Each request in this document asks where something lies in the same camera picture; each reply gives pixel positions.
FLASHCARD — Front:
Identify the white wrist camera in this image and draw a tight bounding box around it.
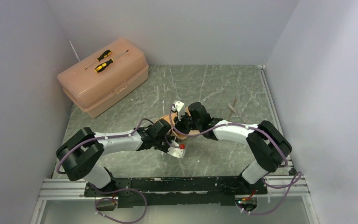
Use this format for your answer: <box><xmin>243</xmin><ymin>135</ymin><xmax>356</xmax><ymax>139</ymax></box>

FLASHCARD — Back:
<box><xmin>171</xmin><ymin>100</ymin><xmax>186</xmax><ymax>116</ymax></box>
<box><xmin>167</xmin><ymin>141</ymin><xmax>186</xmax><ymax>159</ymax></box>

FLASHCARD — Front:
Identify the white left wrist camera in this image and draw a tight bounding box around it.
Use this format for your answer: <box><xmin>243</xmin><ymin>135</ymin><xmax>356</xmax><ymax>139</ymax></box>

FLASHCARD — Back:
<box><xmin>167</xmin><ymin>141</ymin><xmax>186</xmax><ymax>159</ymax></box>

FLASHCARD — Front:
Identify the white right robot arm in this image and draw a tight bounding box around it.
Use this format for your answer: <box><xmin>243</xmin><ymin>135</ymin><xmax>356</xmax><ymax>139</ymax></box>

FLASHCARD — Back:
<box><xmin>169</xmin><ymin>101</ymin><xmax>292</xmax><ymax>194</ymax></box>

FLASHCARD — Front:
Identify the upper yellow black screwdriver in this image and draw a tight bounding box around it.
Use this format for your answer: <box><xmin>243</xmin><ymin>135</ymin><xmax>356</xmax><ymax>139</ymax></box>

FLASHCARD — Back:
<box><xmin>95</xmin><ymin>49</ymin><xmax>114</xmax><ymax>73</ymax></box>

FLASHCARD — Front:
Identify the pink plastic toolbox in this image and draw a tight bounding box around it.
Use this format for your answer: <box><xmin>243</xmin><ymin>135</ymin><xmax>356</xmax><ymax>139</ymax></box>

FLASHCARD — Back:
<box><xmin>57</xmin><ymin>38</ymin><xmax>149</xmax><ymax>118</ymax></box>

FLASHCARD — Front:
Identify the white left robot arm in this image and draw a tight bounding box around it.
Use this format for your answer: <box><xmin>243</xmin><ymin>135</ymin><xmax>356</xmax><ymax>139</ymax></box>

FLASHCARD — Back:
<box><xmin>56</xmin><ymin>119</ymin><xmax>184</xmax><ymax>196</ymax></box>

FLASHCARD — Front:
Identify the lower yellow black screwdriver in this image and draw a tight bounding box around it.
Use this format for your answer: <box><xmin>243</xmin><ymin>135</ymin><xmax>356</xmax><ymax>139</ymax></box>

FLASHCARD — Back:
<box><xmin>95</xmin><ymin>49</ymin><xmax>129</xmax><ymax>73</ymax></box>

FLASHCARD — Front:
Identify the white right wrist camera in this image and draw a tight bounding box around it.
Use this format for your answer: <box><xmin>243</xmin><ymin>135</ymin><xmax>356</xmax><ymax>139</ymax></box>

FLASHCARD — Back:
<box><xmin>171</xmin><ymin>100</ymin><xmax>186</xmax><ymax>116</ymax></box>

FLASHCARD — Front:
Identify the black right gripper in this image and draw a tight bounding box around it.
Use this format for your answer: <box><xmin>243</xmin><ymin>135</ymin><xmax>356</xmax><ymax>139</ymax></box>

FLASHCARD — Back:
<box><xmin>173</xmin><ymin>110</ymin><xmax>202</xmax><ymax>135</ymax></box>

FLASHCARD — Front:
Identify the brown wooden utensil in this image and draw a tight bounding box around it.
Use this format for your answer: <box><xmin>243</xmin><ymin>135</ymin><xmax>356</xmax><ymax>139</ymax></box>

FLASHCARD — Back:
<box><xmin>228</xmin><ymin>98</ymin><xmax>236</xmax><ymax>121</ymax></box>

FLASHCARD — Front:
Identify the orange cloth napkin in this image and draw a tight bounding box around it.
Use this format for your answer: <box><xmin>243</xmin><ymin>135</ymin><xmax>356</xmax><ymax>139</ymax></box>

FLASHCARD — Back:
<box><xmin>156</xmin><ymin>114</ymin><xmax>188</xmax><ymax>140</ymax></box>

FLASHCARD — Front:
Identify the aluminium frame rail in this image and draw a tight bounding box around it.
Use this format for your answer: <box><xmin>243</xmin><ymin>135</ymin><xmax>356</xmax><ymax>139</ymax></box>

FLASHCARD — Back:
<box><xmin>31</xmin><ymin>175</ymin><xmax>319</xmax><ymax>224</ymax></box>

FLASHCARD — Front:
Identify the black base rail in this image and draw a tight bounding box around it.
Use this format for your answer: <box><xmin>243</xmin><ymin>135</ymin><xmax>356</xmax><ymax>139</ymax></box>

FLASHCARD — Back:
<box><xmin>83</xmin><ymin>176</ymin><xmax>268</xmax><ymax>208</ymax></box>

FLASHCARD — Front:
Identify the yellow black screwdriver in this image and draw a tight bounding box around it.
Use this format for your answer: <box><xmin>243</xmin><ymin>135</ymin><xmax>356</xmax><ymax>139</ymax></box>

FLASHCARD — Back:
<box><xmin>95</xmin><ymin>49</ymin><xmax>114</xmax><ymax>73</ymax></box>
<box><xmin>95</xmin><ymin>49</ymin><xmax>129</xmax><ymax>73</ymax></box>

